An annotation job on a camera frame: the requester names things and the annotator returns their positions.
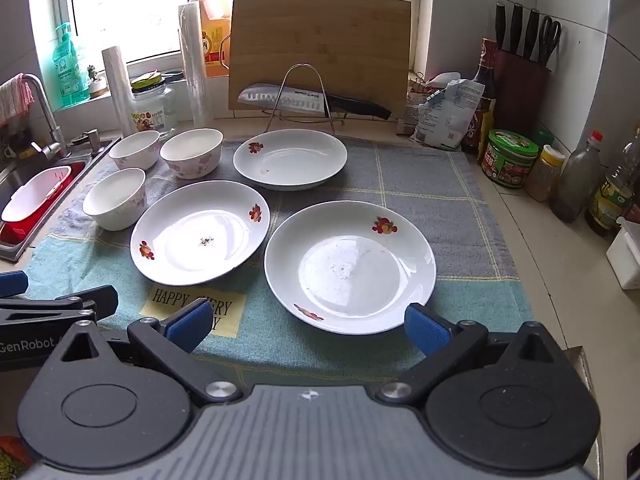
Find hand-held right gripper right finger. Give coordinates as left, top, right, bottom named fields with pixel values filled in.
left=376, top=303, right=566, bottom=406

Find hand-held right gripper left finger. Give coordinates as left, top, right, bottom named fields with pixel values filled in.
left=60, top=299, right=243, bottom=406

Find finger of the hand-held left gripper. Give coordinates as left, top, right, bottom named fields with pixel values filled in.
left=0, top=270, right=29, bottom=301
left=0, top=285, right=119, bottom=333

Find white fruit print plate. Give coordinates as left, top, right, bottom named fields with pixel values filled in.
left=129, top=180, right=271, bottom=286
left=264, top=200, right=437, bottom=336
left=233, top=128, right=349, bottom=191

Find white floral bowl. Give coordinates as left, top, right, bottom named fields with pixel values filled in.
left=108, top=130, right=161, bottom=170
left=82, top=167, right=147, bottom=232
left=159, top=128, right=224, bottom=180

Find steel sink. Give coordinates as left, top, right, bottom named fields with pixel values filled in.
left=0, top=135, right=123, bottom=263

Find red basin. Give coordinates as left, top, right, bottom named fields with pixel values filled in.
left=0, top=160, right=74, bottom=243

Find white colander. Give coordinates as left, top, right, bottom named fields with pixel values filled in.
left=1, top=166, right=72, bottom=223

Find colourful plastic bag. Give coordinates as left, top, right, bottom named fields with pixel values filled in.
left=0, top=435, right=33, bottom=480

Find checked grey blue towel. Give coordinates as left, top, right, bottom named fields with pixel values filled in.
left=22, top=132, right=536, bottom=386

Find metal sink fitting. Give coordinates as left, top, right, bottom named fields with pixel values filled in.
left=72, top=129, right=104, bottom=157

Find green lid sauce jar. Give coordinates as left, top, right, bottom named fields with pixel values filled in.
left=481, top=129, right=540, bottom=190

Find steel faucet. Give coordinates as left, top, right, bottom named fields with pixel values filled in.
left=20, top=74, right=68, bottom=158

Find pink cloth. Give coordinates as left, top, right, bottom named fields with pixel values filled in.
left=0, top=73, right=35, bottom=126

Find yellow lid spice jar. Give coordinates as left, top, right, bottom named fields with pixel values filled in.
left=524, top=145, right=566, bottom=202

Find clear glass jar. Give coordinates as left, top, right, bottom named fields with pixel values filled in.
left=130, top=72, right=169, bottom=134

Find red cap clear bottle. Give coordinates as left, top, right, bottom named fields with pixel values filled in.
left=550, top=131, right=603, bottom=224

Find white printed bag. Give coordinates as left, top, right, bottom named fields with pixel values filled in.
left=409, top=79, right=486, bottom=151

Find white plastic container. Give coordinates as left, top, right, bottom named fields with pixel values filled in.
left=606, top=216, right=640, bottom=291

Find small potted plant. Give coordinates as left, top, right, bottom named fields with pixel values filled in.
left=86, top=65, right=109, bottom=99

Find green dish soap bottle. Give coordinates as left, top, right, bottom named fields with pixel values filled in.
left=51, top=22, right=92, bottom=107

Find short plastic wrap roll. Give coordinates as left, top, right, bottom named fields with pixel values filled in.
left=102, top=46, right=136, bottom=136

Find yellow label oil bottle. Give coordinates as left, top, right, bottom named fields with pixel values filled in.
left=585, top=127, right=640, bottom=238

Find steel santoku knife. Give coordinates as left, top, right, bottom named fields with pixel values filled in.
left=236, top=82, right=392, bottom=121

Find dark red knife block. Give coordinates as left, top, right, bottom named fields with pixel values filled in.
left=492, top=50, right=551, bottom=136

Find tall plastic wrap roll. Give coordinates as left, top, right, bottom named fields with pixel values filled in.
left=178, top=2, right=210, bottom=129

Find dark soy sauce bottle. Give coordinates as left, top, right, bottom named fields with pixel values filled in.
left=470, top=37, right=498, bottom=156

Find orange cooking oil jug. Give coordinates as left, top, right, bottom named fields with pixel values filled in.
left=189, top=0, right=233, bottom=78

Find bamboo cutting board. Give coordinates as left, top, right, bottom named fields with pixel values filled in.
left=228, top=0, right=412, bottom=121

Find black block knife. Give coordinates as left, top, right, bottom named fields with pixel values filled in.
left=495, top=2, right=509, bottom=52
left=524, top=8, right=541, bottom=61
left=509, top=4, right=524, bottom=56

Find black kitchen scissors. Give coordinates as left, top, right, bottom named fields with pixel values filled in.
left=539, top=16, right=562, bottom=67

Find metal wire rack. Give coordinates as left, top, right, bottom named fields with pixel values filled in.
left=267, top=63, right=348, bottom=135

